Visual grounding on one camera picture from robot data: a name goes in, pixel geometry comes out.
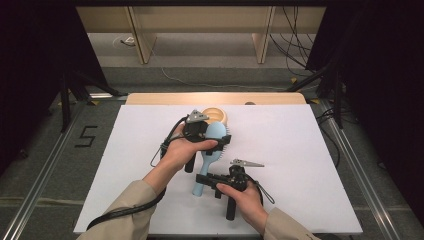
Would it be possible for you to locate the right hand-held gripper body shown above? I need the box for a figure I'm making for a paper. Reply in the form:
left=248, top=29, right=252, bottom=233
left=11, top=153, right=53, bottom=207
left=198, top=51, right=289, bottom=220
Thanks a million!
left=225, top=158, right=265, bottom=222

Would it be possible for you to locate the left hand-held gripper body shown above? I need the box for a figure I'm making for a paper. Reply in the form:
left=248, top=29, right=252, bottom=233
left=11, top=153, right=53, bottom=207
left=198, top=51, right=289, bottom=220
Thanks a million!
left=182, top=109, right=211, bottom=174

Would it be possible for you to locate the light blue hairbrush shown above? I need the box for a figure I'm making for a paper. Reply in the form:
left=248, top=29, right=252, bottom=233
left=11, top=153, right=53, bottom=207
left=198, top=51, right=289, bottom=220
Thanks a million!
left=191, top=121, right=231, bottom=198

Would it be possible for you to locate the person's left hand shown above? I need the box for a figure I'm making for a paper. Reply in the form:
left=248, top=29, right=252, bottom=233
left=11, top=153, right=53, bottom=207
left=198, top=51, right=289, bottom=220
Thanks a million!
left=160, top=123, right=219, bottom=174

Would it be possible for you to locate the person's right hand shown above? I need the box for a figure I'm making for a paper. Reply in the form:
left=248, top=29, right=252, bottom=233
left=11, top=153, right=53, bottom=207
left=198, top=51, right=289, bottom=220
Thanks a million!
left=216, top=182, right=270, bottom=232

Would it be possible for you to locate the white board sheet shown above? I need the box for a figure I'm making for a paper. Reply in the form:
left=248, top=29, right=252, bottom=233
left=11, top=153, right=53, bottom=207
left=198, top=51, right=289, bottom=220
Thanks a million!
left=73, top=104, right=364, bottom=235

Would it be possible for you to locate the wooden shelf unit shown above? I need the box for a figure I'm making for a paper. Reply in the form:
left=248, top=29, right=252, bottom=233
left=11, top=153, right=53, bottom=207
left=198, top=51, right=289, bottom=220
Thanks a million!
left=75, top=5, right=327, bottom=65

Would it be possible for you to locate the round floor socket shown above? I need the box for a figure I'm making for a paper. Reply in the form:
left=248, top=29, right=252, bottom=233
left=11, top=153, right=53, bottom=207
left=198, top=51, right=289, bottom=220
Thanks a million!
left=112, top=35, right=137, bottom=48

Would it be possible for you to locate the black metal stand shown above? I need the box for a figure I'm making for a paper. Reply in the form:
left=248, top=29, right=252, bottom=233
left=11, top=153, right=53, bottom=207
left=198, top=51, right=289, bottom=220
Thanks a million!
left=59, top=70, right=129, bottom=134
left=284, top=59, right=345, bottom=130

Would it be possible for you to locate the black curtain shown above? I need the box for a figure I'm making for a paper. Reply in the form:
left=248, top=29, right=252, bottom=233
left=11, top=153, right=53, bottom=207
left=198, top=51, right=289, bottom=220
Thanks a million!
left=0, top=0, right=108, bottom=176
left=305, top=0, right=424, bottom=228

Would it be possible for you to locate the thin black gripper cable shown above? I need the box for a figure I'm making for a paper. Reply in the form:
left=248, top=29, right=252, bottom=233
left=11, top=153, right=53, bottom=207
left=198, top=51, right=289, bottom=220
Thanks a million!
left=244, top=173, right=276, bottom=205

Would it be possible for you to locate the thick black gripper cable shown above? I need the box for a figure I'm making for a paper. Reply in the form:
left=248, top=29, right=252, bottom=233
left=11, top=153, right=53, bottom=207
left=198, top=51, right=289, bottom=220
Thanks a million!
left=86, top=115, right=189, bottom=232

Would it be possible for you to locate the bundle of black cables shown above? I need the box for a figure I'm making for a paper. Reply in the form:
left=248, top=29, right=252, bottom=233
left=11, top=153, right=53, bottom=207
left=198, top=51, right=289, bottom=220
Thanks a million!
left=269, top=5, right=318, bottom=78

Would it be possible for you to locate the metal floor rail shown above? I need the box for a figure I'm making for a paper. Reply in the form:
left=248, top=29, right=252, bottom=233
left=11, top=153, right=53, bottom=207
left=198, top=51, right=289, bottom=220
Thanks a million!
left=318, top=99, right=403, bottom=240
left=0, top=99, right=86, bottom=240

